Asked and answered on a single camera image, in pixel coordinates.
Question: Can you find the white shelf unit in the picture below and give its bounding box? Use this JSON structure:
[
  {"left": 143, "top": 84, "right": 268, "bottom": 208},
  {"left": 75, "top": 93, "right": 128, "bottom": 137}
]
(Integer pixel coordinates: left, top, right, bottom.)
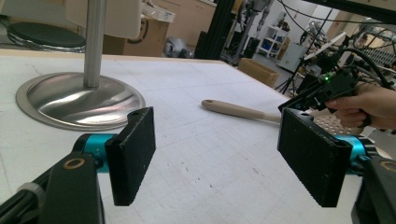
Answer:
[{"left": 257, "top": 24, "right": 292, "bottom": 61}]

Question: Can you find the perforated beige skimmer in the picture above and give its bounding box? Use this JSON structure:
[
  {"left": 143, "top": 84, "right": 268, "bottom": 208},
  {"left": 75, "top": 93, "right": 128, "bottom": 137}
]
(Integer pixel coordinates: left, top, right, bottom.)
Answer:
[{"left": 201, "top": 99, "right": 366, "bottom": 136}]

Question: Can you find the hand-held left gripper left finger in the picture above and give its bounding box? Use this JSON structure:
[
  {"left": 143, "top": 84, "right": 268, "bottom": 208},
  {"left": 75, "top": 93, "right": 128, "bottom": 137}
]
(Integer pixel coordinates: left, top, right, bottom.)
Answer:
[{"left": 105, "top": 106, "right": 157, "bottom": 207}]

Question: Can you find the large cardboard box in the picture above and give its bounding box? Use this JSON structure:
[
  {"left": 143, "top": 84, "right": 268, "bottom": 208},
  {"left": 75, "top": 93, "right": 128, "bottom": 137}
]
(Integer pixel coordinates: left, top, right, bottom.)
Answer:
[{"left": 102, "top": 16, "right": 171, "bottom": 58}]

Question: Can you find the round black stool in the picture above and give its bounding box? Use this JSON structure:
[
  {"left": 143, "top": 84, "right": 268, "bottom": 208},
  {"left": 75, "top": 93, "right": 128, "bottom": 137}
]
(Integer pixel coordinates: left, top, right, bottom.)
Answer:
[{"left": 5, "top": 21, "right": 87, "bottom": 54}]

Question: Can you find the small cardboard box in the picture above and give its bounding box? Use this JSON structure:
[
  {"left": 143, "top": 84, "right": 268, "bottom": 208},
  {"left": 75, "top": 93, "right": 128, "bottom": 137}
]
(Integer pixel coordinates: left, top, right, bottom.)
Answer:
[{"left": 237, "top": 57, "right": 280, "bottom": 89}]

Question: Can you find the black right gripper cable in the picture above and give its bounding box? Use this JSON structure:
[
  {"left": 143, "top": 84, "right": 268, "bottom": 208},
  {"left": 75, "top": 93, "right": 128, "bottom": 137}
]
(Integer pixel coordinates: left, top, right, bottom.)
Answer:
[{"left": 334, "top": 46, "right": 396, "bottom": 91}]

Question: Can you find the grey bag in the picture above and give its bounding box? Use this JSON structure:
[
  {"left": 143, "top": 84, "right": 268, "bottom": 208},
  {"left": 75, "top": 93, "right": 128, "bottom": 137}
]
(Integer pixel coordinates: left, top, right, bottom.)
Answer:
[{"left": 163, "top": 35, "right": 194, "bottom": 59}]

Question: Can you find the black metal frame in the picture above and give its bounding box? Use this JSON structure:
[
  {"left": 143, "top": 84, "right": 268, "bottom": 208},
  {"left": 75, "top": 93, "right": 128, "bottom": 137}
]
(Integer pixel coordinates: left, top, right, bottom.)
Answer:
[{"left": 193, "top": 0, "right": 236, "bottom": 61}]

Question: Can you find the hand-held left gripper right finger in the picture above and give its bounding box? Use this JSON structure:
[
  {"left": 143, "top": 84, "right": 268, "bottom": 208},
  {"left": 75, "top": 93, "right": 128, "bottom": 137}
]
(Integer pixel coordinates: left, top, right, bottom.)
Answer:
[{"left": 276, "top": 107, "right": 354, "bottom": 209}]

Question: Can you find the white foam mat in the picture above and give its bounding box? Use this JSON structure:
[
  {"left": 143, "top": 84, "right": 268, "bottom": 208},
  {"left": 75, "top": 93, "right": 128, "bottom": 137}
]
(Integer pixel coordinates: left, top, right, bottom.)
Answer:
[{"left": 0, "top": 55, "right": 393, "bottom": 224}]

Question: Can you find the steel utensil rack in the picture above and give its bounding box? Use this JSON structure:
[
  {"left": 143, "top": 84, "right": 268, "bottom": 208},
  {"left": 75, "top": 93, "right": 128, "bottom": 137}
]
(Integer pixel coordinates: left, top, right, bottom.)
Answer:
[{"left": 16, "top": 0, "right": 147, "bottom": 132}]

